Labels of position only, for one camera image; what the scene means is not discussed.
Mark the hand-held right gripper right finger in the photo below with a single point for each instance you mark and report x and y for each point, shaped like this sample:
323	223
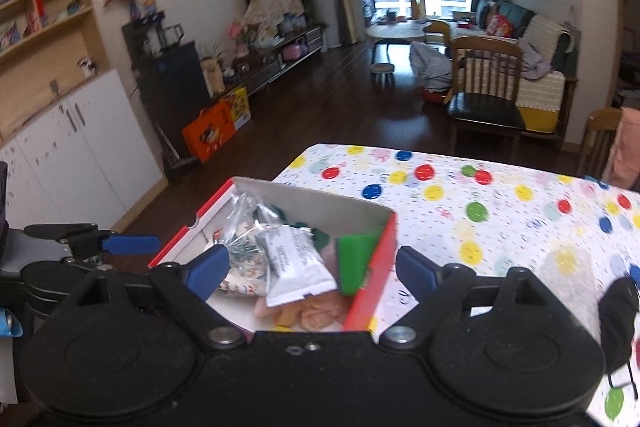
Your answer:
417	272

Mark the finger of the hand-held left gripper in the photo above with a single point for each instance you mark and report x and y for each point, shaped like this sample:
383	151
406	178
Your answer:
132	243

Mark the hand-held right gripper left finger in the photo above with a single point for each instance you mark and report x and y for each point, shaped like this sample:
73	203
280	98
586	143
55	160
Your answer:
207	272

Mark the christmas print cloth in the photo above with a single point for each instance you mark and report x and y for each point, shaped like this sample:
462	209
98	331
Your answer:
245	272

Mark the red cardboard box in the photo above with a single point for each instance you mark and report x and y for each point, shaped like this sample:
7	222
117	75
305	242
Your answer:
370	292

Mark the clear plastic bag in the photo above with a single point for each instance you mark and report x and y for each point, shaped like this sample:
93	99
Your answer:
245	217

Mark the white packet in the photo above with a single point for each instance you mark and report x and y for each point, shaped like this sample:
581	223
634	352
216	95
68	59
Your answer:
295	267

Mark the balloon print tablecloth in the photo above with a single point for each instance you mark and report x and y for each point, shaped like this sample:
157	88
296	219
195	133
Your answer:
500	227

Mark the white cabinet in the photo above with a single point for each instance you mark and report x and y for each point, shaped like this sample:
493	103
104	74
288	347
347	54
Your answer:
85	152

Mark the orange gift box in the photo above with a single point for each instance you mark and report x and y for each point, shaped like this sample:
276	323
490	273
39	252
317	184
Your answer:
210	137

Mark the black cabinet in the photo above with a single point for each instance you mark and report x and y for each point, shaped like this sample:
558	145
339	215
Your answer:
170	82

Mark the yellow cardboard box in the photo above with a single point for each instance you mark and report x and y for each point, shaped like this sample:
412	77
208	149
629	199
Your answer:
240	104

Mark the red basin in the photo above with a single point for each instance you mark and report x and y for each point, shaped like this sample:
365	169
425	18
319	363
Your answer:
432	97

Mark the small plush figure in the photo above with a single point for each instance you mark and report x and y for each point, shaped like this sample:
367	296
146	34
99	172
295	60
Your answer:
87	66

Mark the beige paper bag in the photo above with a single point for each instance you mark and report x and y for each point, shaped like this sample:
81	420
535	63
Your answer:
212	74

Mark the small wooden stool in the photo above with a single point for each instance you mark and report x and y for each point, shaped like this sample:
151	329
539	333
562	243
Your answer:
382	69

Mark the black face mask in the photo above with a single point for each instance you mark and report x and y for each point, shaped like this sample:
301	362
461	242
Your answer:
617	322

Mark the grey cloth bag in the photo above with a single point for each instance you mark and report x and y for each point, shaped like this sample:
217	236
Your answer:
432	64

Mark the wooden chair with dark seat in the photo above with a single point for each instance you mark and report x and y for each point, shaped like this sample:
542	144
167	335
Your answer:
485	72

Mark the sofa with cream cover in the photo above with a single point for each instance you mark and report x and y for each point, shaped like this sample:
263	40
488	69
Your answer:
545	97

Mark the low tv cabinet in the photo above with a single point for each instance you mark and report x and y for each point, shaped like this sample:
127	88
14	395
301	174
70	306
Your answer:
280	62

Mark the wooden bookshelf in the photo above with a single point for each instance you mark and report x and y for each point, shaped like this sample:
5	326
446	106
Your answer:
45	27

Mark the pink flower bouquet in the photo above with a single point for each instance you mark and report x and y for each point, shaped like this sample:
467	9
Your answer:
237	32

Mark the purple clothes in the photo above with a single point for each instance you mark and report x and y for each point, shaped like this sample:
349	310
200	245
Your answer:
535	62

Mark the small wooden child chair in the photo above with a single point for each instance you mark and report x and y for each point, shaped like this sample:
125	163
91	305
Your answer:
437	32

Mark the pink towel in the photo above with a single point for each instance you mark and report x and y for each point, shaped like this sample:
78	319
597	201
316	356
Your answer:
625	147

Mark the oval coffee table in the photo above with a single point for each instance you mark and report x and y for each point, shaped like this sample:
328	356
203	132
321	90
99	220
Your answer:
395	29

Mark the red cushion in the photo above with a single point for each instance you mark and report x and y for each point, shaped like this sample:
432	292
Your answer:
500	26

